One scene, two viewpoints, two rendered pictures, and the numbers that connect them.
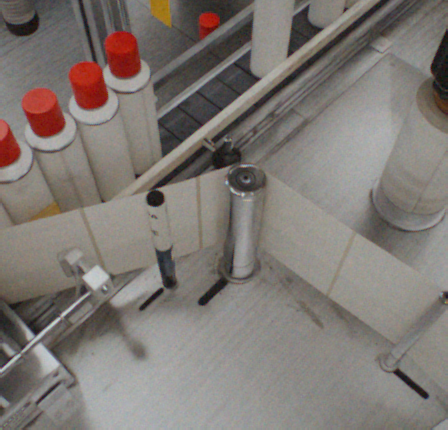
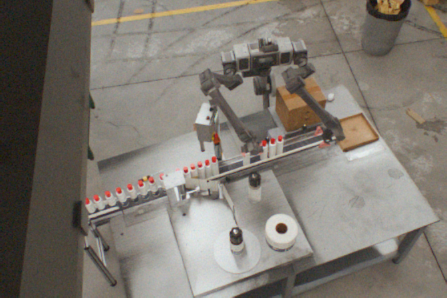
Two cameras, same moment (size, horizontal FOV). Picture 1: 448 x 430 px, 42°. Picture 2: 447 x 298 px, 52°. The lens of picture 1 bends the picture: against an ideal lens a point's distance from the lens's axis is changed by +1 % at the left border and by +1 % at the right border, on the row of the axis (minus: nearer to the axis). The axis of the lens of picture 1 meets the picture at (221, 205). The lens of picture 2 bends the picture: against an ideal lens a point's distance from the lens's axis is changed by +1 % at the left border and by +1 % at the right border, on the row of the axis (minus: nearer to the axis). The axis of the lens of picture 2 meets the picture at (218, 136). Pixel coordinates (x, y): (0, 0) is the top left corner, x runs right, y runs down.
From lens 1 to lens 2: 257 cm
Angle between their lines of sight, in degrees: 19
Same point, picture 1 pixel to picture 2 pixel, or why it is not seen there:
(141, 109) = (215, 167)
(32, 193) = (194, 173)
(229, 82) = (237, 164)
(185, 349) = (207, 204)
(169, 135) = (222, 170)
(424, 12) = (290, 162)
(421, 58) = (281, 172)
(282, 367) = (219, 213)
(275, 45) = (245, 161)
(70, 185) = (200, 174)
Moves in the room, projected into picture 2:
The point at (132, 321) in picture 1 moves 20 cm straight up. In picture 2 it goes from (201, 197) to (199, 183)
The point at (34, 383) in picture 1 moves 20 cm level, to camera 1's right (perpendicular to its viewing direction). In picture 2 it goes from (185, 199) to (211, 210)
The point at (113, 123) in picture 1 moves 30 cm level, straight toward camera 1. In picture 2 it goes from (209, 168) to (199, 206)
